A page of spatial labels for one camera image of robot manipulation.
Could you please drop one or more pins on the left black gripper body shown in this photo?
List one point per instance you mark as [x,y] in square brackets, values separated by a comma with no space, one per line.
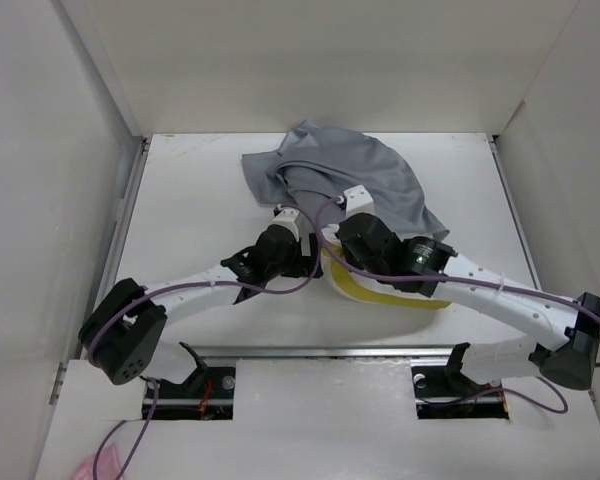
[293,264]

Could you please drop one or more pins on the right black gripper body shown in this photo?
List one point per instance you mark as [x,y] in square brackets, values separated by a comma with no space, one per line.
[351,256]

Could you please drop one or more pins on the white pillow yellow edge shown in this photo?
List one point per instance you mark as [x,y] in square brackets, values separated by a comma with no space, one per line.
[366,290]

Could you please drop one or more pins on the grey pillowcase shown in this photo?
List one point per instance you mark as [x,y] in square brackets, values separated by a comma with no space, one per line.
[314,163]

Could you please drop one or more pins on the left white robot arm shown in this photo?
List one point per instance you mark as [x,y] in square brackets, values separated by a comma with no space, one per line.
[123,335]

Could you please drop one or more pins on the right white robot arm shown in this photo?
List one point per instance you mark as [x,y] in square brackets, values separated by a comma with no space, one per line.
[559,338]

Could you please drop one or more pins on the white foam front board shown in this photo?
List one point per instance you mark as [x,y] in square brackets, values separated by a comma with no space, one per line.
[305,419]

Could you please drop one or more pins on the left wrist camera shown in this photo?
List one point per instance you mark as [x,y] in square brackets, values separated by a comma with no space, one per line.
[289,218]

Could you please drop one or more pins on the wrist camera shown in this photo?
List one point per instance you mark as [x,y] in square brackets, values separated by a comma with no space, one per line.
[358,200]
[289,218]

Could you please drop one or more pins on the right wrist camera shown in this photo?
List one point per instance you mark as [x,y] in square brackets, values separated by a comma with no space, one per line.
[358,200]

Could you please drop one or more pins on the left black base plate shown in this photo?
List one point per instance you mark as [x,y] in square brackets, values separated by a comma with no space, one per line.
[206,394]

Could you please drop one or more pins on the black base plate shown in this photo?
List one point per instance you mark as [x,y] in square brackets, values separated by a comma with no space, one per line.
[440,395]
[206,394]

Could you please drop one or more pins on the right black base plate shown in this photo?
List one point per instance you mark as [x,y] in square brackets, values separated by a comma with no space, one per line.
[440,395]

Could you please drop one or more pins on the aluminium front rail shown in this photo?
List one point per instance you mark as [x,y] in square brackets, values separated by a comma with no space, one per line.
[363,352]

